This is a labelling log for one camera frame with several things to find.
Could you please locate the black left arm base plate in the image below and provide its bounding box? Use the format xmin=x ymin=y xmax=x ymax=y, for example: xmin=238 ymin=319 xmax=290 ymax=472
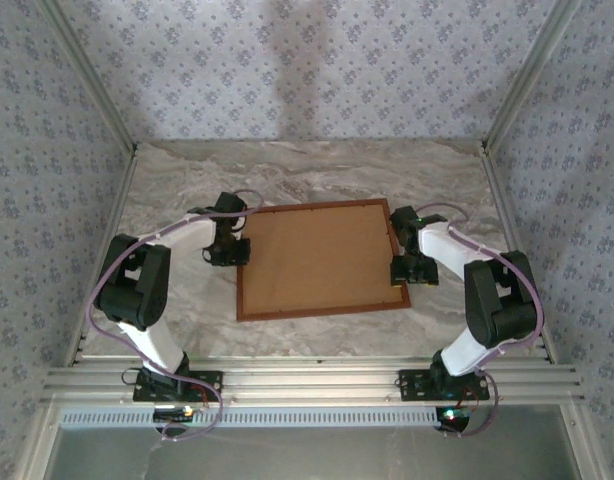
xmin=133 ymin=370 xmax=224 ymax=404

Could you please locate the aluminium mounting rail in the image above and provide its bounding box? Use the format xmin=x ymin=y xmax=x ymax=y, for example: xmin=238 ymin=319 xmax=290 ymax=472
xmin=41 ymin=355 xmax=586 ymax=404

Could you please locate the aluminium corner post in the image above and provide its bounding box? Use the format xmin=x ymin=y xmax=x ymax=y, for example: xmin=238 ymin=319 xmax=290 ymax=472
xmin=480 ymin=0 xmax=586 ymax=154
xmin=36 ymin=0 xmax=139 ymax=154

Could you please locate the grey slotted cable duct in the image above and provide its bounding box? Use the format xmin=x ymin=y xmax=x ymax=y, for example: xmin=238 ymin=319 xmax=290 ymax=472
xmin=59 ymin=405 xmax=443 ymax=430

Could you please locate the aluminium side rail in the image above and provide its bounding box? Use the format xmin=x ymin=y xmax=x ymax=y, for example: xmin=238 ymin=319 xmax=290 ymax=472
xmin=61 ymin=147 xmax=141 ymax=369
xmin=479 ymin=144 xmax=561 ymax=366

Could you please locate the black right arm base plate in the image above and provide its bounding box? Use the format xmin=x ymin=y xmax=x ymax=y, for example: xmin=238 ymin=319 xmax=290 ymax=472
xmin=397 ymin=369 xmax=491 ymax=403

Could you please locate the brown wooden picture frame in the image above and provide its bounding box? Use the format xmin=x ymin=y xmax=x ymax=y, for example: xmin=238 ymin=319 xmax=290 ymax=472
xmin=235 ymin=197 xmax=413 ymax=323

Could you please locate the brown backing board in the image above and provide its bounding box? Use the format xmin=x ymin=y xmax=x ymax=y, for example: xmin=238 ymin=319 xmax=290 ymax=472
xmin=241 ymin=203 xmax=406 ymax=316

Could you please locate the grey metal panel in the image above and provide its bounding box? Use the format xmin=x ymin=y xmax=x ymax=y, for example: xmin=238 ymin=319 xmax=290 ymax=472
xmin=46 ymin=424 xmax=583 ymax=480

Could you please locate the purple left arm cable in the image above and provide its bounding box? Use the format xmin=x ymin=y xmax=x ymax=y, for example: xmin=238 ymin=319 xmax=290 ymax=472
xmin=87 ymin=188 xmax=264 ymax=442

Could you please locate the aluminium frame leg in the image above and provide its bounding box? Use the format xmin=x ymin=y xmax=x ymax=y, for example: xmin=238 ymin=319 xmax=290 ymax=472
xmin=559 ymin=404 xmax=608 ymax=480
xmin=16 ymin=404 xmax=63 ymax=480

